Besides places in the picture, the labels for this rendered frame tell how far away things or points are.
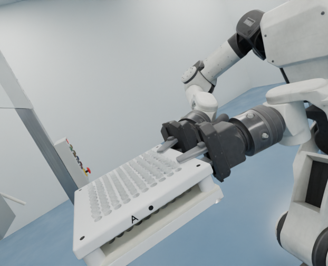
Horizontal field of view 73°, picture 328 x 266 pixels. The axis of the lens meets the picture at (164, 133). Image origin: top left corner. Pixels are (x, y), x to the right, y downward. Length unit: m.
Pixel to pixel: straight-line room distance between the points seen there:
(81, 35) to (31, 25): 0.69
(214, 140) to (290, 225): 0.49
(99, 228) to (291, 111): 0.41
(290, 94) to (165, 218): 0.32
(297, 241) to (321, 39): 0.56
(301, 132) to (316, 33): 0.26
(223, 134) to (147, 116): 3.78
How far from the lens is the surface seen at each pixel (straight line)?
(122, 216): 0.36
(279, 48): 0.75
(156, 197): 0.36
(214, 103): 0.70
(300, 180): 0.84
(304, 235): 0.82
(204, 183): 0.40
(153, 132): 4.24
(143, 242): 0.38
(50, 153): 1.22
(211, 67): 0.92
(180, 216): 0.39
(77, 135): 3.85
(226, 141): 0.44
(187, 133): 0.58
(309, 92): 0.48
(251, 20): 0.90
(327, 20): 0.67
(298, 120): 0.52
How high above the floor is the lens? 1.21
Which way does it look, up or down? 14 degrees down
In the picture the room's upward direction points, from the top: 24 degrees counter-clockwise
